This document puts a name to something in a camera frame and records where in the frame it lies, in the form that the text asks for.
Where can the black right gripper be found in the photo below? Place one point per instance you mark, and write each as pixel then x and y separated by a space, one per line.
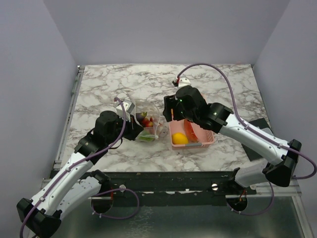
pixel 168 100

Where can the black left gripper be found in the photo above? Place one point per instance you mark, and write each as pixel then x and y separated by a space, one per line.
pixel 134 128

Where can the clear zip top bag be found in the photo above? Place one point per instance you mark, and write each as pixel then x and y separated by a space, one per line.
pixel 148 116

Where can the dark purple eggplant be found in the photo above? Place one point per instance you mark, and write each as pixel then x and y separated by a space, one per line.
pixel 140 116

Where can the green grape bunch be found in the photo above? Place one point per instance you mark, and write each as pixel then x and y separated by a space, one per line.
pixel 146 136

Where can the yellow lemon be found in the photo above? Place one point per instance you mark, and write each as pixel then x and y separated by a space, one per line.
pixel 179 138

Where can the red watermelon slice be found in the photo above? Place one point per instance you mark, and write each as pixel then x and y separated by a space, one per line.
pixel 189 131

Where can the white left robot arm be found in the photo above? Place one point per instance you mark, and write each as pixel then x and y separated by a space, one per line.
pixel 74 183

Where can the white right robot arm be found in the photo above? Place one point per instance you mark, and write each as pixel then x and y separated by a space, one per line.
pixel 281 156

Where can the pink perforated plastic basket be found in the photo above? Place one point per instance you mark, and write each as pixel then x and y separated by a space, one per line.
pixel 205 137

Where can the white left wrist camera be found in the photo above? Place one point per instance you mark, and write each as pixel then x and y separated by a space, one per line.
pixel 129 109

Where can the aluminium side rail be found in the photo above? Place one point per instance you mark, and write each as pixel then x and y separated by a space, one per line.
pixel 74 96

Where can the black mounting rail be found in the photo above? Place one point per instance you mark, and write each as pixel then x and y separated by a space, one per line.
pixel 179 188

